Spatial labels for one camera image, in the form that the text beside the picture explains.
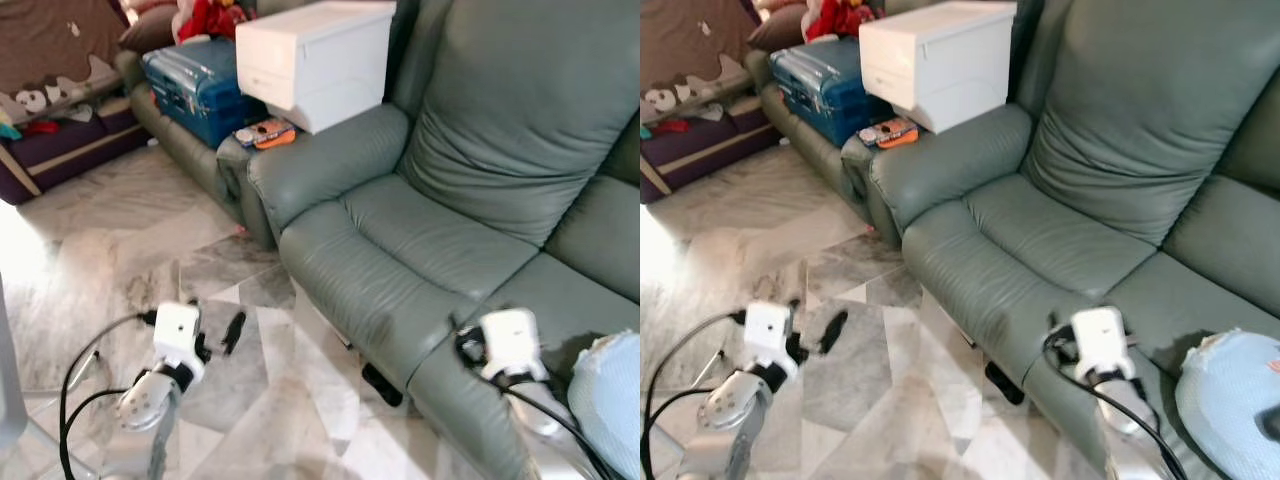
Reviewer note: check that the black sofa foot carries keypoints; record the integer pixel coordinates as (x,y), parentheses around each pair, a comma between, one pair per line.
(383,386)
(1005,383)

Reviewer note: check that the grey-green leather sofa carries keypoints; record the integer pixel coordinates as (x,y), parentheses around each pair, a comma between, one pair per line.
(1020,250)
(400,250)
(180,140)
(810,140)

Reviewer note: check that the light blue knitted cushion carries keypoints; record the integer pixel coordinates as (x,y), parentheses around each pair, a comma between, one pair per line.
(1225,410)
(610,410)

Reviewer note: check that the blue hard-shell suitcase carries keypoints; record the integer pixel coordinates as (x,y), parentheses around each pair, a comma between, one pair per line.
(200,90)
(825,90)

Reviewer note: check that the small red cloth item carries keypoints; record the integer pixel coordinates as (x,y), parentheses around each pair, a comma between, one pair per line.
(40,128)
(672,126)

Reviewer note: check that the grey-green sofa back cushion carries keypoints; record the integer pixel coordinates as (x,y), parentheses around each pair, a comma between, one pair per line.
(520,110)
(1140,110)

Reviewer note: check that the brown cushion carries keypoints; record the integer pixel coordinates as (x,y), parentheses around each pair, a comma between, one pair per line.
(150,30)
(778,30)

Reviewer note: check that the white plastic drawer box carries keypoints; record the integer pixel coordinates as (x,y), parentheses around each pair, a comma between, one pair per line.
(320,60)
(940,60)

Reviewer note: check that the brown patterned blanket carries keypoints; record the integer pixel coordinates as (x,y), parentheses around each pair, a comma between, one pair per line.
(690,45)
(55,45)

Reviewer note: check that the red plush toy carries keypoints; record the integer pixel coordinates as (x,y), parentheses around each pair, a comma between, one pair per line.
(212,18)
(840,18)

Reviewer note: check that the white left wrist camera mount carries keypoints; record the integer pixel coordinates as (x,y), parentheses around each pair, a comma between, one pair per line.
(176,335)
(768,335)

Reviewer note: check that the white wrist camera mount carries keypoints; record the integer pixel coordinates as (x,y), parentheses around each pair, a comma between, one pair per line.
(1102,340)
(512,340)
(176,335)
(768,335)

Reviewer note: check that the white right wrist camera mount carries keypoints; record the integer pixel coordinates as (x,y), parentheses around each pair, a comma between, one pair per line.
(512,340)
(1102,340)

